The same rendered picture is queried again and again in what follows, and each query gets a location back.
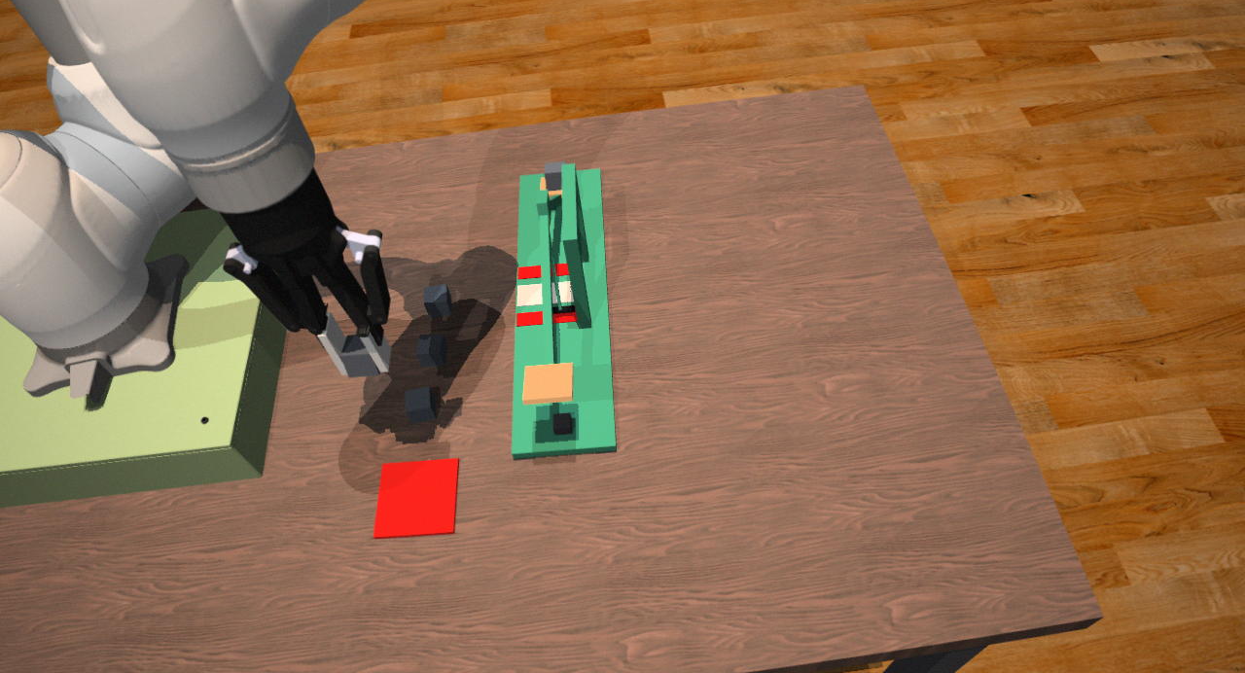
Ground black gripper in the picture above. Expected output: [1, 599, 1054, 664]
[220, 167, 392, 374]

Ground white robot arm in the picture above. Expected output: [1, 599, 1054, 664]
[0, 0, 366, 404]

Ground red flat square plate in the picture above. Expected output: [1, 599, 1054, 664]
[374, 458, 459, 539]

